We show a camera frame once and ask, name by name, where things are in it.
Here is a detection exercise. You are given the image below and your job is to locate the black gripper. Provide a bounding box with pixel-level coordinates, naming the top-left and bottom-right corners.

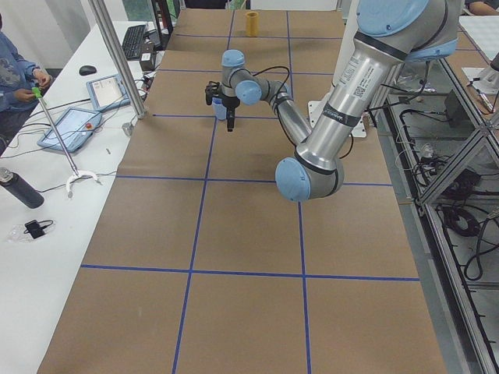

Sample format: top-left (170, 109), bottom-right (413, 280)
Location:
top-left (220, 93), bottom-right (240, 132)

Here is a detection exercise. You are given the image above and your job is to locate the blue plastic cup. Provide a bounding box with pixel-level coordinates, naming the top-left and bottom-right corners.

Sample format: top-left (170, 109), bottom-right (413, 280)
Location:
top-left (212, 97), bottom-right (227, 121)

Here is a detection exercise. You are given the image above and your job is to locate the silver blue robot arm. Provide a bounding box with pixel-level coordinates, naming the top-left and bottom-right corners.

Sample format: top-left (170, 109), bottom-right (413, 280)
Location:
top-left (216, 1), bottom-right (464, 202)

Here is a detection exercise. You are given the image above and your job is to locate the yellow bamboo cup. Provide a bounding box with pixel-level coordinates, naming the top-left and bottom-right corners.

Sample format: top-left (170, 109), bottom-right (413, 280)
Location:
top-left (246, 11), bottom-right (259, 37)

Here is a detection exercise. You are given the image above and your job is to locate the black box on table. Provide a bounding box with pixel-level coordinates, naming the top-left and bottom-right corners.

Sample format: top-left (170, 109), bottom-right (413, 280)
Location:
top-left (139, 51), bottom-right (157, 72)

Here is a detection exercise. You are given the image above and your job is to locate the black keyboard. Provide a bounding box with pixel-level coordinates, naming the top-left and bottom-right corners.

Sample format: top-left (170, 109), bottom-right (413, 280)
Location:
top-left (122, 24), bottom-right (147, 61)

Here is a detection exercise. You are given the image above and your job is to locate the blue teach pendant tablet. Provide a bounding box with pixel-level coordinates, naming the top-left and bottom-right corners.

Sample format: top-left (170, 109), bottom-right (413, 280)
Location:
top-left (86, 74), bottom-right (130, 112)

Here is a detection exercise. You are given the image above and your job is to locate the black computer mouse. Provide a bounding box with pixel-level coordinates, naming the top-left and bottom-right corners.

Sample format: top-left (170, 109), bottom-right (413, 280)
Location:
top-left (79, 65), bottom-right (97, 76)

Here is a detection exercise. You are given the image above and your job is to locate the brown paper table cover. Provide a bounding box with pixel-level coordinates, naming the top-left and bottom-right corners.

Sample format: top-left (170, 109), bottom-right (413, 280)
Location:
top-left (39, 9), bottom-right (446, 373)

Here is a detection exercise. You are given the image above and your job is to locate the person in blue shirt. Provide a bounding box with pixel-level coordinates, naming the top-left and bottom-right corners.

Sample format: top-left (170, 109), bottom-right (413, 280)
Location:
top-left (1, 31), bottom-right (53, 153)

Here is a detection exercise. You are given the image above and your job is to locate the small black device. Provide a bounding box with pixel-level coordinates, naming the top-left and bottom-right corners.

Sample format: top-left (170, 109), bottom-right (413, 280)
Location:
top-left (24, 220), bottom-right (54, 239)

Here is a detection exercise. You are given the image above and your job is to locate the black water bottle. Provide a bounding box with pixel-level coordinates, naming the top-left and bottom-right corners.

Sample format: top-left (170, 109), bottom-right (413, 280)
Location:
top-left (1, 168), bottom-right (44, 209)

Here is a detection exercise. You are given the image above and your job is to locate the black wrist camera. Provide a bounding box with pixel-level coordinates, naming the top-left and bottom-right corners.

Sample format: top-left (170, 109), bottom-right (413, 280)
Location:
top-left (204, 81), bottom-right (221, 106)

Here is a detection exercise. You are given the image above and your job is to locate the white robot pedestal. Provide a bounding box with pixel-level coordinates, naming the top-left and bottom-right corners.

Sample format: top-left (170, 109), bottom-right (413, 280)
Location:
top-left (309, 0), bottom-right (359, 127)

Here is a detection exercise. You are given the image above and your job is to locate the aluminium frame post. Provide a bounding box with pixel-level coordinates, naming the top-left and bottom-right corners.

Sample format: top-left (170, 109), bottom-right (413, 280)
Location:
top-left (88, 0), bottom-right (146, 119)

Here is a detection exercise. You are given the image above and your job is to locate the grabber stick with green handle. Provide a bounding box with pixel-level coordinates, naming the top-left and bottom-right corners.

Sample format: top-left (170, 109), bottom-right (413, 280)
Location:
top-left (32, 86), bottom-right (101, 199)

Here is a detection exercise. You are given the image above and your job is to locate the aluminium frame rack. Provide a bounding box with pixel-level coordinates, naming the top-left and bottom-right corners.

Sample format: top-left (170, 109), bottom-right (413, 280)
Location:
top-left (393, 15), bottom-right (499, 374)

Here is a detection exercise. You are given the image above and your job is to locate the black cable bundle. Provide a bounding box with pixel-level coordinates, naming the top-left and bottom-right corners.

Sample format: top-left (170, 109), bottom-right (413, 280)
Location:
top-left (436, 202), bottom-right (499, 281)

